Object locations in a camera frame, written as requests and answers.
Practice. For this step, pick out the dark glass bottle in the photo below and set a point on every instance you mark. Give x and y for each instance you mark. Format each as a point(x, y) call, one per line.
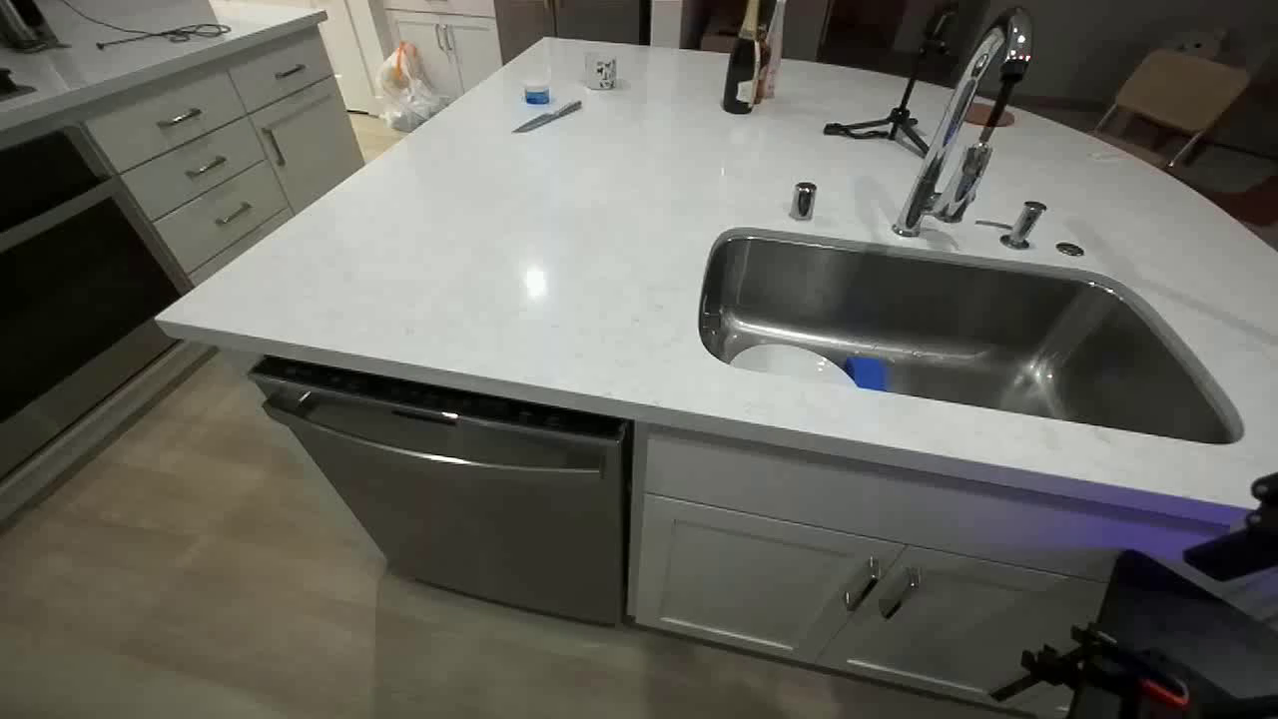
point(742, 83)

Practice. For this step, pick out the dark robot cart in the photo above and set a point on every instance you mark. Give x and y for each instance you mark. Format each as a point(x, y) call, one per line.
point(1204, 642)

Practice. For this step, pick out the blue sponge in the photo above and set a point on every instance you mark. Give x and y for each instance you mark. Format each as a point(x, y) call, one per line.
point(867, 374)

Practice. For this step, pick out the chrome pull-down kitchen faucet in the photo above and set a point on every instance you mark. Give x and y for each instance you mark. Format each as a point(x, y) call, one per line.
point(952, 121)

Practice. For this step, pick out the round wooden coaster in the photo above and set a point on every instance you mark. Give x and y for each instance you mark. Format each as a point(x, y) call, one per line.
point(1001, 118)

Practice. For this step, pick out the white background cabinet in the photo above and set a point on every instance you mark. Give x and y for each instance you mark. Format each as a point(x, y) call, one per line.
point(451, 40)

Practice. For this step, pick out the black clamp stand, red part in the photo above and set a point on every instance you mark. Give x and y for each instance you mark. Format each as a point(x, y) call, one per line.
point(1105, 672)

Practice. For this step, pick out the brown box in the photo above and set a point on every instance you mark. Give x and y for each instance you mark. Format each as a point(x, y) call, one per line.
point(768, 53)

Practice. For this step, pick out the grey cabinet drawer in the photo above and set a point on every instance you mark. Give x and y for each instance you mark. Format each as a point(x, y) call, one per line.
point(274, 83)
point(133, 126)
point(201, 232)
point(164, 182)

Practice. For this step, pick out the white cabinet door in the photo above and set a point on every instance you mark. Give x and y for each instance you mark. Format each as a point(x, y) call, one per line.
point(744, 572)
point(991, 631)

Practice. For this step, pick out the black built-in oven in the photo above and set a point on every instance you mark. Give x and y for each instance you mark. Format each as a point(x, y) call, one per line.
point(67, 306)

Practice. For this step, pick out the white plate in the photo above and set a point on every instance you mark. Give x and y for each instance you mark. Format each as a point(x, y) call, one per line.
point(783, 361)

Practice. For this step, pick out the white plastic bag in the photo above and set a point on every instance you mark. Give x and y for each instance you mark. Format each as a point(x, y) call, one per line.
point(405, 84)

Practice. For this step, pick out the round metal hole cap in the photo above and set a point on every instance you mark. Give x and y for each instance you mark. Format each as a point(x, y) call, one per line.
point(1072, 250)

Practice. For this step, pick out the stainless steel sink basin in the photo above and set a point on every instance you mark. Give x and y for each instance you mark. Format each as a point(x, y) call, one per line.
point(984, 322)

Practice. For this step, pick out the white sink front panel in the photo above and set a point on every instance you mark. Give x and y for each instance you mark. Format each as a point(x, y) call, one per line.
point(825, 485)

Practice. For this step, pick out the small black tripod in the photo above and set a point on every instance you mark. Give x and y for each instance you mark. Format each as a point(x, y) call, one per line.
point(881, 128)

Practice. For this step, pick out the stainless steel dishwasher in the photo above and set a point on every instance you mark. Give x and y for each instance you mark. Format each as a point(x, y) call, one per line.
point(463, 521)

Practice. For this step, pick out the light wooden chair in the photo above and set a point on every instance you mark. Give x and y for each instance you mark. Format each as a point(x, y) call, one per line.
point(1178, 84)

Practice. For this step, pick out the grey cabinet door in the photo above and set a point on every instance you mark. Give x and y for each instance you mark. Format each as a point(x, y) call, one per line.
point(320, 141)

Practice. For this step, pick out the blue tape roll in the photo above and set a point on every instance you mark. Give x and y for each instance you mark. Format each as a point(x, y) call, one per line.
point(535, 92)

